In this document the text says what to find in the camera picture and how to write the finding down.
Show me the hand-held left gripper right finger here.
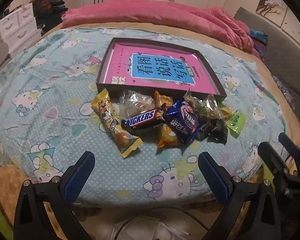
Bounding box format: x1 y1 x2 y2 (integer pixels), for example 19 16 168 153
198 151 282 240

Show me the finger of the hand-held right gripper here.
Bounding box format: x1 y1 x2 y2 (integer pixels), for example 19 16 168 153
278 132 300 161
258 141 291 178

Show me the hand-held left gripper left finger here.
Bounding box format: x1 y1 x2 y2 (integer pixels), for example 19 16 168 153
14 151 95 240

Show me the black green snack packet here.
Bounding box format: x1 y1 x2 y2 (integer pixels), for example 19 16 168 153
199 119 228 145

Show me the light green snack packet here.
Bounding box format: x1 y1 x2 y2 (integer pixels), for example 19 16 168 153
226 112 248 138

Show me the long yellow snack packet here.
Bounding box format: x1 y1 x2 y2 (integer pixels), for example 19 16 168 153
90 88 143 158

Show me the clear yellow pastry packet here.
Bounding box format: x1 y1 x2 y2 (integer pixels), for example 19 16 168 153
215 97 233 120

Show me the clear cake packet green band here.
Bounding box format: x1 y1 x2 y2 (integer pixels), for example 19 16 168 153
184 90 205 113

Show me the brown chocolate bar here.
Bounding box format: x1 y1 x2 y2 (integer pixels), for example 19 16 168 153
121 107 168 135

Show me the clear nut snack packet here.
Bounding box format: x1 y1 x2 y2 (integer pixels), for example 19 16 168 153
120 90 155 115

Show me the shallow grey cardboard box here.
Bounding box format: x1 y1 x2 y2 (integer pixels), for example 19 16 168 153
96 37 227 101

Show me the long orange snack packet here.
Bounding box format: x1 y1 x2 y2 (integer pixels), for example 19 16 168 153
154 90 183 148

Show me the blue snack packet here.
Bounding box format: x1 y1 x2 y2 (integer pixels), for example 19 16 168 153
164 99 203 155

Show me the clear packet green print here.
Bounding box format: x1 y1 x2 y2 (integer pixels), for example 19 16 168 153
201 94 222 120

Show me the cat print bed sheet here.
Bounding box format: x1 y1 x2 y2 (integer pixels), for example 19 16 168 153
0 27 290 205

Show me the grey headboard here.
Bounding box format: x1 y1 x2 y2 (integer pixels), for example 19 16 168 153
234 6 300 105

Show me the colourful striped cloth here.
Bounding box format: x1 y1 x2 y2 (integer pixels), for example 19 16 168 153
249 29 268 60

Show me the pink book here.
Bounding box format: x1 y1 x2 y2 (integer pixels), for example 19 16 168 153
102 42 217 95

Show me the white drawer cabinet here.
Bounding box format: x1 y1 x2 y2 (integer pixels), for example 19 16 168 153
0 4 42 55

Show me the dark clothes pile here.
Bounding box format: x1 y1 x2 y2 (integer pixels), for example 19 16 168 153
31 0 65 33

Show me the pink blanket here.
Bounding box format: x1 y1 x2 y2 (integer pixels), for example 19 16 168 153
62 4 262 58

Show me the tree wall painting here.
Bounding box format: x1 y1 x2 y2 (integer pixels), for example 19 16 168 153
255 0 300 35

